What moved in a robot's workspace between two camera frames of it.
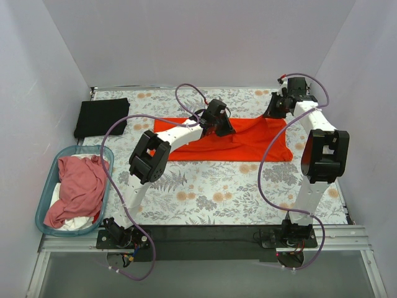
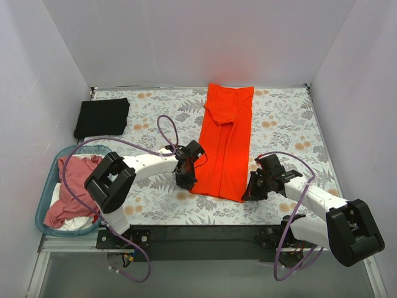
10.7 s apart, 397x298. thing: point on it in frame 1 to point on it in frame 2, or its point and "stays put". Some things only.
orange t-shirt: (250, 143) to (222, 158)
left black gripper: (223, 123) to (185, 179)
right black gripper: (274, 105) to (254, 189)
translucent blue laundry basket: (75, 192) stays put
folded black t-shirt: (96, 117) stays put
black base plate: (203, 243) stays put
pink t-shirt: (82, 182) stays put
